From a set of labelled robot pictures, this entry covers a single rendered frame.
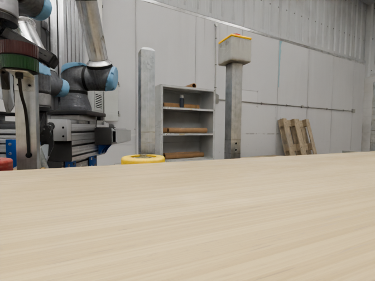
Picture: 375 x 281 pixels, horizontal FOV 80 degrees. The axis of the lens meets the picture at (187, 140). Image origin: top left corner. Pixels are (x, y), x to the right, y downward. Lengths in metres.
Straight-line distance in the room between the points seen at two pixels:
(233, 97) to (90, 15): 0.71
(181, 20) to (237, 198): 3.90
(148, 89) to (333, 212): 0.47
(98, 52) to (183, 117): 2.67
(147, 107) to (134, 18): 3.21
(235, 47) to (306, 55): 5.41
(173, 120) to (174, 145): 0.39
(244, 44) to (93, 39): 0.68
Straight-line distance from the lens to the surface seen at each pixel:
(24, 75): 0.55
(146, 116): 0.56
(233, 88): 0.68
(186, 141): 3.71
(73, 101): 1.19
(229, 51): 0.68
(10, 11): 0.69
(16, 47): 0.52
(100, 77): 1.16
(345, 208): 0.22
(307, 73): 6.04
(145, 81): 0.57
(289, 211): 0.19
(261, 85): 4.83
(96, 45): 1.14
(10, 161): 0.47
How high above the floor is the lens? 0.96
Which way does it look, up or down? 3 degrees down
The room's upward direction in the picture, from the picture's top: 1 degrees clockwise
